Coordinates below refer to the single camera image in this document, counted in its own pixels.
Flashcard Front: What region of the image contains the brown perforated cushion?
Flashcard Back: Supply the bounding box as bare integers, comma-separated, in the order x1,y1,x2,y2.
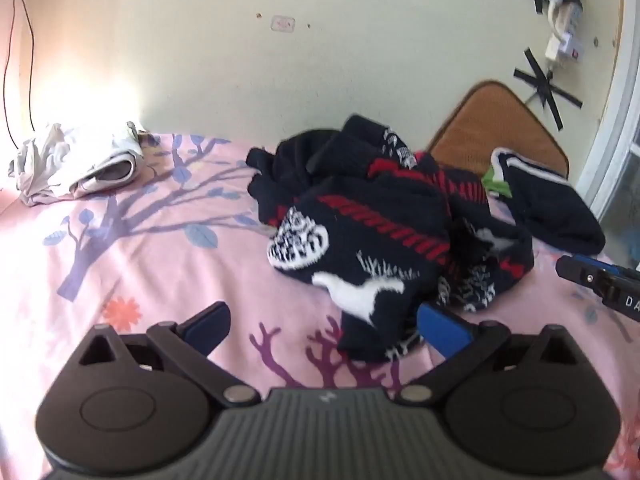
425,80,571,180

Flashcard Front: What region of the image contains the white window frame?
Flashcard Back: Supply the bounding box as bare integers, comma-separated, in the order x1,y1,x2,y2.
575,0,640,243

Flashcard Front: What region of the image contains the navy red white patterned sweater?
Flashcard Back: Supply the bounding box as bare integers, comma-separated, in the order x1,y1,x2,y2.
246,114,534,364

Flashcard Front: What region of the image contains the white crumpled cloth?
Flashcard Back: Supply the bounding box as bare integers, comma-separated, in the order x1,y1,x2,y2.
9,121,147,207

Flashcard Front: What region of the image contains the navy garment with white stripes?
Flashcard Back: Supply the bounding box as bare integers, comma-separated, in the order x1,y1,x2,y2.
481,147,607,256

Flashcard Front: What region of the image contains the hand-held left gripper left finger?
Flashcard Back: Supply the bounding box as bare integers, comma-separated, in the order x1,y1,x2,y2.
79,302,261,407

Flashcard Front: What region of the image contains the pink tree print bedsheet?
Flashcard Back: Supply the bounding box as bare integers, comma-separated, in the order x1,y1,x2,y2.
0,132,640,480

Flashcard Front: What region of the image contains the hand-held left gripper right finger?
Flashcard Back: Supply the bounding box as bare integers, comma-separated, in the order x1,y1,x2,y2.
399,302,577,407

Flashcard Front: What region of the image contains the dark wall cable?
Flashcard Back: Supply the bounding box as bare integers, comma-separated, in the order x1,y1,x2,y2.
2,0,37,147

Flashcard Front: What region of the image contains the white plug adapter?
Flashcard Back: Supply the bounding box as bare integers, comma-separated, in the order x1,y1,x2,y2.
544,34,582,65

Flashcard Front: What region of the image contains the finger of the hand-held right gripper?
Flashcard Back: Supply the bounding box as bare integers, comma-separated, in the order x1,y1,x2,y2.
556,254,617,302

